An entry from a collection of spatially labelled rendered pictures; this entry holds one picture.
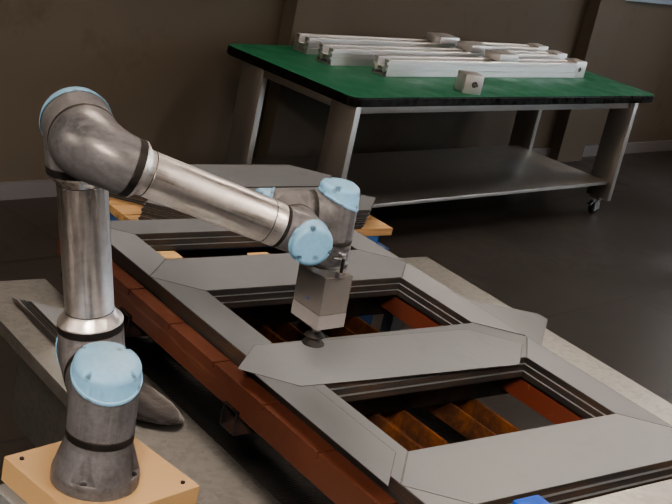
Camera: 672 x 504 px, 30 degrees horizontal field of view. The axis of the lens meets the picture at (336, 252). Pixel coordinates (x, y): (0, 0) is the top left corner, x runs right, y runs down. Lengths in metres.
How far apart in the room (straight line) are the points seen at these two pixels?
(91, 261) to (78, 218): 0.08
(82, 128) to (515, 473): 0.96
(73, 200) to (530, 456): 0.94
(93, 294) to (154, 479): 0.34
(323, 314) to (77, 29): 3.58
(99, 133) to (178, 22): 4.08
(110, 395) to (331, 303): 0.45
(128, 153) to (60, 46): 3.74
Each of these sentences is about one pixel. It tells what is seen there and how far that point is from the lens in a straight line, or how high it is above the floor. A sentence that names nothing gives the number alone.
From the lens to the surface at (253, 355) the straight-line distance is 2.48.
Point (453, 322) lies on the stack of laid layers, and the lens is 2.94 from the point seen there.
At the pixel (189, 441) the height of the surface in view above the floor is 0.68.
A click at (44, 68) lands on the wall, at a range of 5.66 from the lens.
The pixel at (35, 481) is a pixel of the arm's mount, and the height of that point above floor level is 0.73.
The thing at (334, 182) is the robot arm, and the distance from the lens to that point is 2.24.
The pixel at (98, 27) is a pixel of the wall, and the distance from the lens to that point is 5.77.
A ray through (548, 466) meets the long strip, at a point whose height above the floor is 0.86.
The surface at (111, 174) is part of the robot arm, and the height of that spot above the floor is 1.29.
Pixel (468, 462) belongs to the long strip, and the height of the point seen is 0.86.
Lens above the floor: 1.87
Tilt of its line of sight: 19 degrees down
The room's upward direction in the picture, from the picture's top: 12 degrees clockwise
